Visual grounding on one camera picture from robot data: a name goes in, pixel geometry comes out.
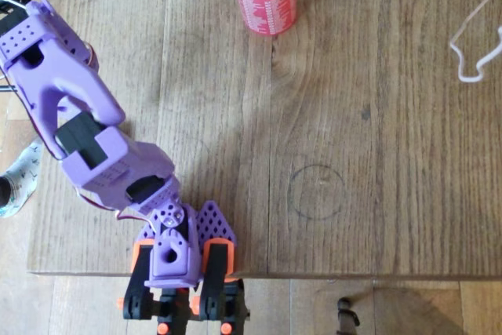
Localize white cable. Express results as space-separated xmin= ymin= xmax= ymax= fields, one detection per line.
xmin=449 ymin=0 xmax=502 ymax=83

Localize black orange table clamp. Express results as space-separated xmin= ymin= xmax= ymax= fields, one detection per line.
xmin=116 ymin=239 xmax=177 ymax=335
xmin=191 ymin=237 xmax=250 ymax=335

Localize foot in patterned sock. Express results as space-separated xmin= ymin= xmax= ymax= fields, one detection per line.
xmin=0 ymin=138 xmax=44 ymax=220

